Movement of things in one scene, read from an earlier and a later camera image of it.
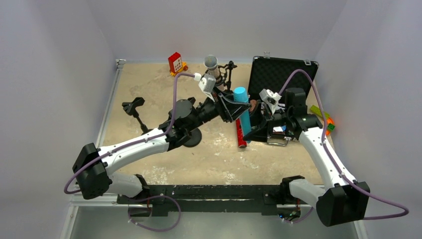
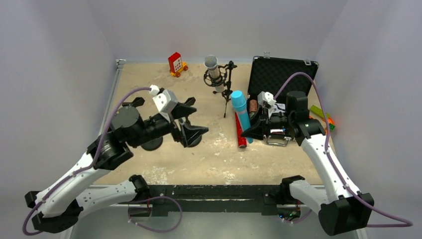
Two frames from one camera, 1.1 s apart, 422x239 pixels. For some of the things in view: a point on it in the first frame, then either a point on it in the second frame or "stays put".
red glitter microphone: [242, 143] stays put
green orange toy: [330, 124] stays put
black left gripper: [221, 107] → [178, 125]
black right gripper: [263, 122] stays put
